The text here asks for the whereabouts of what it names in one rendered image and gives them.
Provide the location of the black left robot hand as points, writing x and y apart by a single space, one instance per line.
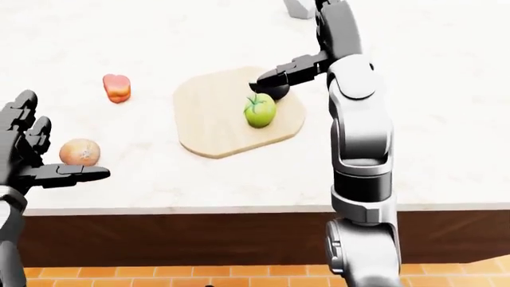
20 143

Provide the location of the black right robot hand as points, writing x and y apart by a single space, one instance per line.
315 48

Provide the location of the brown round onion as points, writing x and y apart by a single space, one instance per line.
79 152

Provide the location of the green tomato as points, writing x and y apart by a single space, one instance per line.
260 110

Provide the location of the light wooden cutting board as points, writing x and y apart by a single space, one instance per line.
239 113

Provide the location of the red orange bell pepper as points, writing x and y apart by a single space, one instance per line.
116 88

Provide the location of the grey object at table edge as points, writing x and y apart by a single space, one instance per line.
299 8

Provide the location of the dark wooden counter front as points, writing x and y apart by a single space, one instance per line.
199 236

